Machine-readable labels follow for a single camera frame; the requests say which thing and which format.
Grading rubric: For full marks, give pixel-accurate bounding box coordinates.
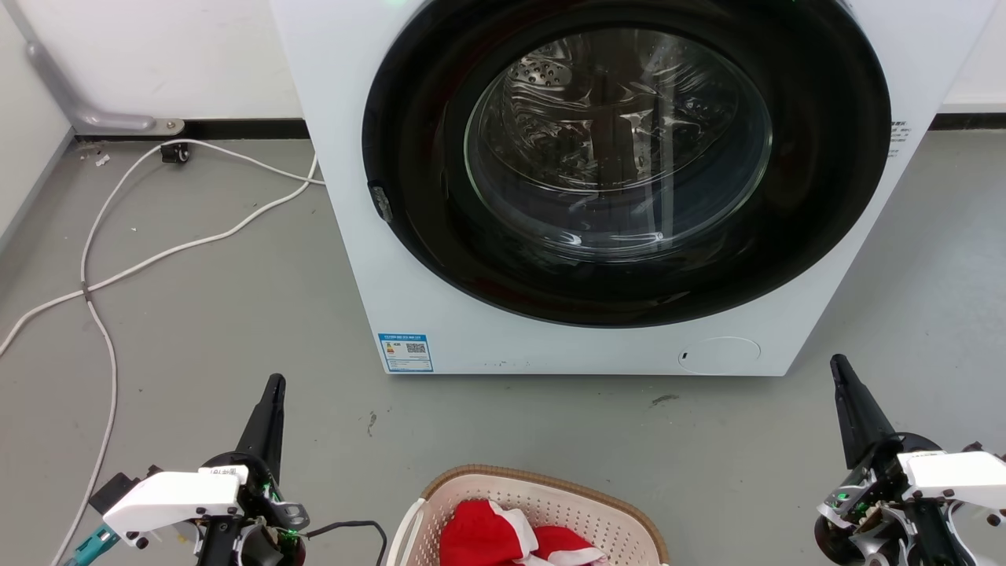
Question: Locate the black round washer door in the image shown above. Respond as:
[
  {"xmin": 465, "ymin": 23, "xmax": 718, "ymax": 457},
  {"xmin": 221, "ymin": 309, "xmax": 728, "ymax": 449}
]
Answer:
[{"xmin": 362, "ymin": 0, "xmax": 893, "ymax": 329}]

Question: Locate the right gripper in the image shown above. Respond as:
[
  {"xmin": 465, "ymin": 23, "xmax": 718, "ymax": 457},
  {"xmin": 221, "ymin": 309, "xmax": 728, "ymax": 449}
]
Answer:
[{"xmin": 813, "ymin": 354, "xmax": 1006, "ymax": 566}]

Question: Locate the grey wall pipe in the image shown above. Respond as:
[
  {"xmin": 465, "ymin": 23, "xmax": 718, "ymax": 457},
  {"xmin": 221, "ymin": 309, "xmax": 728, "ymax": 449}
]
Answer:
[{"xmin": 2, "ymin": 0, "xmax": 186, "ymax": 136}]

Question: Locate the white front-load washing machine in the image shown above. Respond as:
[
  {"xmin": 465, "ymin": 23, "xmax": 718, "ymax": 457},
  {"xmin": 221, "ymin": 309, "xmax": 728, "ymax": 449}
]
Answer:
[{"xmin": 270, "ymin": 0, "xmax": 1000, "ymax": 377}]

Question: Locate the round white filter cover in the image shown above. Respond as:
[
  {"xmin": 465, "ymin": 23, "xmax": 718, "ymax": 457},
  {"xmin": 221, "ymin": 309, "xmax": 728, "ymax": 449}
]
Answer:
[{"xmin": 678, "ymin": 337, "xmax": 762, "ymax": 374}]

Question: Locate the red and white garment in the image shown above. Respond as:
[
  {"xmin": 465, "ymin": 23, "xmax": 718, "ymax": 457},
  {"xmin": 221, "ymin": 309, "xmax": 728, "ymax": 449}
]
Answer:
[{"xmin": 439, "ymin": 499, "xmax": 608, "ymax": 566}]

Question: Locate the long white power cable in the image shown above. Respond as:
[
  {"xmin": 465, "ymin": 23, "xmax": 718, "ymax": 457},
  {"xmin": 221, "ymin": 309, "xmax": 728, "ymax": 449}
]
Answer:
[{"xmin": 49, "ymin": 138, "xmax": 325, "ymax": 566}]

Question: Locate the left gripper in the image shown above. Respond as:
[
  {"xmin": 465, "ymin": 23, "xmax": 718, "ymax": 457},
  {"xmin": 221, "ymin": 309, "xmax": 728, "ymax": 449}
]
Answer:
[{"xmin": 193, "ymin": 373, "xmax": 310, "ymax": 566}]

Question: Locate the blue energy label sticker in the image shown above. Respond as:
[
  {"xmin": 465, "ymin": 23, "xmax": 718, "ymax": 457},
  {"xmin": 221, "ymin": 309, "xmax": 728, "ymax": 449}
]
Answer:
[{"xmin": 378, "ymin": 333, "xmax": 434, "ymax": 373}]

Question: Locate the beige plastic laundry basket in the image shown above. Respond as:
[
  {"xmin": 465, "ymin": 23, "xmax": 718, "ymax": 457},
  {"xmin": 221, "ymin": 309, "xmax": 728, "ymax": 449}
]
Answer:
[{"xmin": 385, "ymin": 465, "xmax": 671, "ymax": 566}]

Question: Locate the thin black left gripper cable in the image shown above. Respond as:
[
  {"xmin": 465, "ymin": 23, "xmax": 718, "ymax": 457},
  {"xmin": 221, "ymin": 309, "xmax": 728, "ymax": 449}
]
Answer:
[{"xmin": 303, "ymin": 520, "xmax": 389, "ymax": 566}]

